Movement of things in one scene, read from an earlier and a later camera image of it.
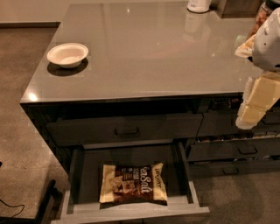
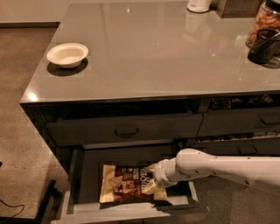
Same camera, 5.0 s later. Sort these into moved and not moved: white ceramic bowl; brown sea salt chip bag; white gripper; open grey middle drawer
Moved: white gripper
Not moved: open grey middle drawer; brown sea salt chip bag; white ceramic bowl
